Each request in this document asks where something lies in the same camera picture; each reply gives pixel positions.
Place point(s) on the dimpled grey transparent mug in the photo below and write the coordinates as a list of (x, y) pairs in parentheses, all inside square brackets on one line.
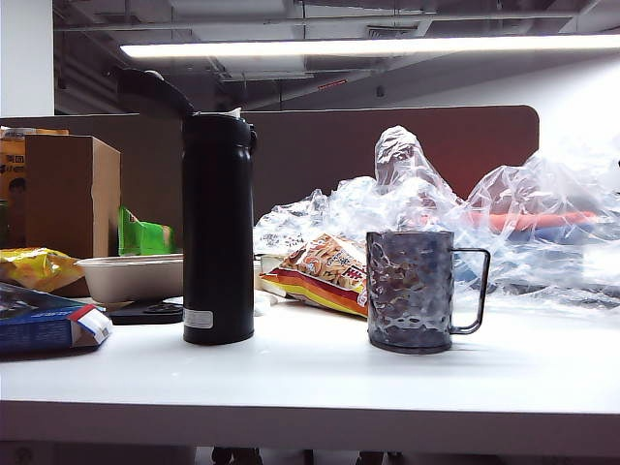
[(409, 290)]

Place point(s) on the blue and white carton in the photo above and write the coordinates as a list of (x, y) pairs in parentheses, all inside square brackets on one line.
[(34, 324)]

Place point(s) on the black thermos with flip lid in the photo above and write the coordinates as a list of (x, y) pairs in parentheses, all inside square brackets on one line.
[(218, 218)]

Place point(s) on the long ceiling light strip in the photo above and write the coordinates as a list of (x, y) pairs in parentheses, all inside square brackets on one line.
[(368, 46)]

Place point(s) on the green snack bag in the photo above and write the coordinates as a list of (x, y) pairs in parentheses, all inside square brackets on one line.
[(145, 237)]

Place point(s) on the crumpled clear plastic bag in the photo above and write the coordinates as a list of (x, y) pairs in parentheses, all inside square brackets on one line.
[(523, 194)]

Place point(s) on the brown cardboard box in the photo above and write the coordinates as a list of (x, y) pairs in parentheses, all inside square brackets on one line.
[(68, 194)]

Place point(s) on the yellow printed carton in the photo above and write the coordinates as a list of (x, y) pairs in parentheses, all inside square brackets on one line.
[(10, 164)]

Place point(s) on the red orange snack bag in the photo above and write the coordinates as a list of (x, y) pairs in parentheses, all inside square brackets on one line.
[(319, 276)]

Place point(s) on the brown desk partition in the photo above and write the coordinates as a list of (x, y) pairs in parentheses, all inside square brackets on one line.
[(315, 155)]

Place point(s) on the beige paper pulp bowl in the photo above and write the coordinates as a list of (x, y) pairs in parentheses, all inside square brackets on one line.
[(135, 278)]

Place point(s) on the white crumpled paper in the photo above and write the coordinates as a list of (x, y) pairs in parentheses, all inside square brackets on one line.
[(265, 302)]

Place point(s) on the yellow snack bag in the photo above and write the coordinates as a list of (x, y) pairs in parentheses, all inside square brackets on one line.
[(34, 266)]

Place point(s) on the orange tube inside plastic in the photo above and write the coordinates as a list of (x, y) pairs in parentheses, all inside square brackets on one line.
[(528, 220)]

